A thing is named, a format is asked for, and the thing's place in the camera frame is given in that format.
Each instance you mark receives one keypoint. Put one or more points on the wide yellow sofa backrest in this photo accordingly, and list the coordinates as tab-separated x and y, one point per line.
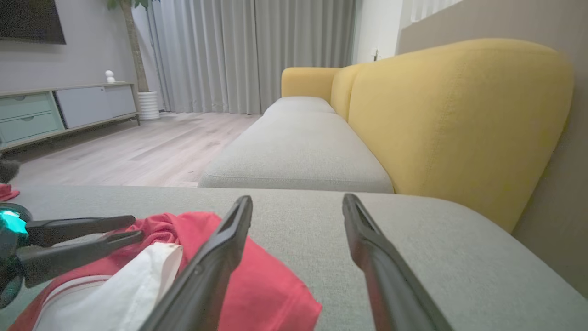
459	124

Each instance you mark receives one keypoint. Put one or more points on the low cabinet with pastel drawers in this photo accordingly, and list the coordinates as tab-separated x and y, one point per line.
82	108

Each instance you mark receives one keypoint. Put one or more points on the indoor tree with brown trunk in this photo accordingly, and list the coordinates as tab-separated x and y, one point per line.
135	50

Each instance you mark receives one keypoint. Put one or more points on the long grey sofa seat cushion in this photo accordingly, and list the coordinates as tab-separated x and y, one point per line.
298	151

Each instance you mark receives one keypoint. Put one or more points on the red garment with white trim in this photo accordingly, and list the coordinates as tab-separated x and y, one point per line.
262	285

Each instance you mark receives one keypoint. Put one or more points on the short grey sofa seat cushion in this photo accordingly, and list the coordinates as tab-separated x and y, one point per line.
298	105

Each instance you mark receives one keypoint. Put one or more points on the large grey sofa chaise cushion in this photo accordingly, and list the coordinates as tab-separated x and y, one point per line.
436	257

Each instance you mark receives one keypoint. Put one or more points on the left gripper with green light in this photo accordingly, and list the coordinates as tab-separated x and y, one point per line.
11	234

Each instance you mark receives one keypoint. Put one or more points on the white ribbed plant pot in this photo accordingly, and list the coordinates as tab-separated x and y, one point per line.
148	105

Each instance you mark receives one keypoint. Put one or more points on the small red cloth item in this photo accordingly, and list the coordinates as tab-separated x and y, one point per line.
7	192

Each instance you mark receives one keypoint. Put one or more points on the yellow sofa armrest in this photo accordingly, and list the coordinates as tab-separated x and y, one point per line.
305	82

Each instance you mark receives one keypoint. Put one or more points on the small white figurine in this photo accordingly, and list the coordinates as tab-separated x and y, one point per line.
110	77

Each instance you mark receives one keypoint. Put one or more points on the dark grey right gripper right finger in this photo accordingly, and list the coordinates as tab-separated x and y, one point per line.
381	271

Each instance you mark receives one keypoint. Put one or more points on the grey pleated curtain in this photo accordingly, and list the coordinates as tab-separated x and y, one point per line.
239	50

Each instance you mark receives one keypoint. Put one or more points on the black wall television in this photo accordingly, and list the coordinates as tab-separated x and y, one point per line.
30	20

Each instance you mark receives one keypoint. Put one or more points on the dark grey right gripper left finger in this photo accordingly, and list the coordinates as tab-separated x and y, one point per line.
206	276

